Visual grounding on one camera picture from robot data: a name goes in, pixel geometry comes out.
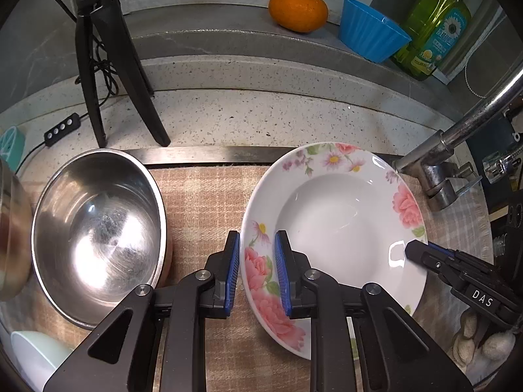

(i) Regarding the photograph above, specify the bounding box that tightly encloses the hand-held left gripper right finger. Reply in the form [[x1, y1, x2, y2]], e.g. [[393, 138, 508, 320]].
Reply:
[[274, 230, 475, 392]]

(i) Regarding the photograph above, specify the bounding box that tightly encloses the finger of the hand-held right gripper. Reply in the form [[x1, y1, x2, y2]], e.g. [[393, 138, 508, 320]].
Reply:
[[404, 241, 470, 284], [428, 242, 491, 272]]

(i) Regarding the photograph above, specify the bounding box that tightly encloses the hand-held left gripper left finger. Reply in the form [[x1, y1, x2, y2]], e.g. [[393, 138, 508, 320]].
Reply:
[[43, 231, 242, 392]]

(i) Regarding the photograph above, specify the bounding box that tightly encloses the floral white plate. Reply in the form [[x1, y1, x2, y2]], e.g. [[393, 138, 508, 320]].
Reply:
[[239, 142, 429, 361]]

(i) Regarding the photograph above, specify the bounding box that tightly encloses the red steel bowl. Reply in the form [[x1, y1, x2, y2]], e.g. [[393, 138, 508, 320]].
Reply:
[[30, 149, 174, 331]]

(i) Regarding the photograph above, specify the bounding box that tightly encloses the person's right hand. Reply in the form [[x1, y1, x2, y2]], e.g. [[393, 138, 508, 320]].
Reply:
[[451, 308, 515, 370]]

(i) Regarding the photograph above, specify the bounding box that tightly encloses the checked cloth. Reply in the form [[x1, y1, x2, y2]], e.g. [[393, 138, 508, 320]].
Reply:
[[8, 163, 495, 392]]

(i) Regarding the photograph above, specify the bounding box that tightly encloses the chrome faucet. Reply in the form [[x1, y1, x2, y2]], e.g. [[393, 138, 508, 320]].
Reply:
[[392, 71, 523, 212]]

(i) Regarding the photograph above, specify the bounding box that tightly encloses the white bowl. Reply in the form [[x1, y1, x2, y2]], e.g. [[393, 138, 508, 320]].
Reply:
[[10, 330, 76, 392]]

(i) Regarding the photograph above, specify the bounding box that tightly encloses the gold steel bowl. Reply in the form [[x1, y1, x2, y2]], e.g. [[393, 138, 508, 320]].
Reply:
[[0, 157, 33, 303]]

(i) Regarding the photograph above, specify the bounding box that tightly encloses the green dish soap bottle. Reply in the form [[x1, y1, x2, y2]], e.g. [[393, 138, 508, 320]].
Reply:
[[390, 0, 472, 81]]

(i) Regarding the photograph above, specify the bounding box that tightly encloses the blue ribbed cup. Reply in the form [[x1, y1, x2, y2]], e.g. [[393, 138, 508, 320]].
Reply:
[[337, 0, 413, 64]]

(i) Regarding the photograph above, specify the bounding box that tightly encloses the black tripod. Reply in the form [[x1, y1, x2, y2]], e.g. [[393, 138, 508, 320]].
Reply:
[[75, 0, 171, 148]]

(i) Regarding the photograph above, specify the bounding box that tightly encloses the teal power strip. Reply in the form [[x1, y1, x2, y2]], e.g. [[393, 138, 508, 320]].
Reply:
[[0, 126, 27, 172]]

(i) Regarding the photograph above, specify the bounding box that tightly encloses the orange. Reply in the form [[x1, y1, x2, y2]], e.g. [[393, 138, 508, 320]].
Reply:
[[268, 0, 329, 33]]

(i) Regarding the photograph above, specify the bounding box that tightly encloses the white bead chain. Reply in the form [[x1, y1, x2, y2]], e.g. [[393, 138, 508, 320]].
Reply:
[[464, 47, 491, 99]]

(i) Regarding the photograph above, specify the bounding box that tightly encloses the black cable with inline controller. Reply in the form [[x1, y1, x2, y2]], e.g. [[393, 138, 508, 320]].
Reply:
[[16, 0, 119, 172]]

